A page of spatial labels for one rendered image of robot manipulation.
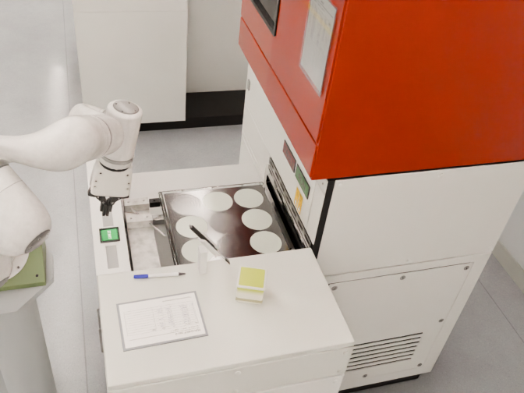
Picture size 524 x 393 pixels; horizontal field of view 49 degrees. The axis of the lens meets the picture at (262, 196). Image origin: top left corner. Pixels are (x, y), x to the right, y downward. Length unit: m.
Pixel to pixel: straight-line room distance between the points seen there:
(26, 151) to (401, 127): 0.94
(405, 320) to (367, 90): 1.07
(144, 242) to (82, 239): 1.32
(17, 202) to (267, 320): 0.75
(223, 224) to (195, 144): 1.92
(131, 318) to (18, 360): 0.66
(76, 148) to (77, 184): 2.40
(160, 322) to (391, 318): 0.99
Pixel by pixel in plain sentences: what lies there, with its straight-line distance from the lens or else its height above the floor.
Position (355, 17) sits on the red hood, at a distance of 1.35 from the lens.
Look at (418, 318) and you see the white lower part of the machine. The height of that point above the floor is 0.50.
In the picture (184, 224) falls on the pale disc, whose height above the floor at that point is 0.90.
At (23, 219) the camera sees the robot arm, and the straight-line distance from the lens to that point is 1.06.
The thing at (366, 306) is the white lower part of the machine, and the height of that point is 0.63.
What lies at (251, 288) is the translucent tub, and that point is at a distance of 1.53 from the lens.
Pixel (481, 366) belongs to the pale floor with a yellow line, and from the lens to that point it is 2.93.
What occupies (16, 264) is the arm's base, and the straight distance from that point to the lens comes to 1.83.
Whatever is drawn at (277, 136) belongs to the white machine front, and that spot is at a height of 1.09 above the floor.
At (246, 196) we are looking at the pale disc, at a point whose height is 0.90.
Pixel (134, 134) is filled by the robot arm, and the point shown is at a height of 1.37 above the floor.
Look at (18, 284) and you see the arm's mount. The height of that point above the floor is 0.84.
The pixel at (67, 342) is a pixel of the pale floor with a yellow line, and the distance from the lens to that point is 2.73.
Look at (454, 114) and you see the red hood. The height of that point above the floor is 1.41.
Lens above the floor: 2.18
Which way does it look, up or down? 40 degrees down
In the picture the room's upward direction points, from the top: 8 degrees clockwise
